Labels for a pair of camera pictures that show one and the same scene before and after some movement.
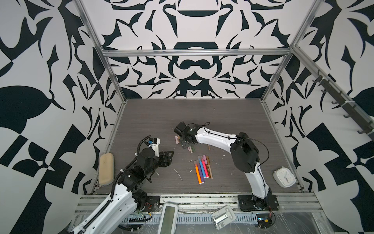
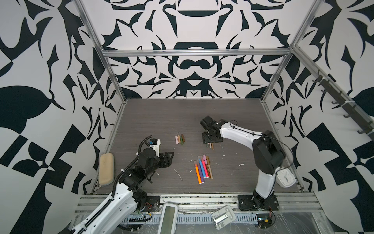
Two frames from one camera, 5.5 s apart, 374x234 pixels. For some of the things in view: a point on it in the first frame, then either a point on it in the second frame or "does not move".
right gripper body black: x=183 y=142 -> x=207 y=138
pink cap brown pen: x=205 y=160 does not move
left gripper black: x=167 y=159 does not move
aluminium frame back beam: x=197 y=52 does not move
